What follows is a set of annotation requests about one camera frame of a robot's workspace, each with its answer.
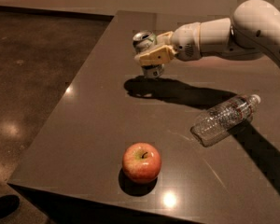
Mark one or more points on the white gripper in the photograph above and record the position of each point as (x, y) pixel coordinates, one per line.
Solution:
(186, 41)

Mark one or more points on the white green 7up can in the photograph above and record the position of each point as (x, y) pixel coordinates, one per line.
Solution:
(144, 42)

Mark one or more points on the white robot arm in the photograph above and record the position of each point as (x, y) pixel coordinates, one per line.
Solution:
(252, 30)

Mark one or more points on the clear plastic water bottle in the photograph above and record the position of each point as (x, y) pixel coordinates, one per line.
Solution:
(219, 121)

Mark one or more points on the red apple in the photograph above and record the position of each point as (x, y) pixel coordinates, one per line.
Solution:
(141, 163)

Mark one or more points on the black shoe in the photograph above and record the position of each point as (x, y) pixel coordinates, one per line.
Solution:
(8, 204)

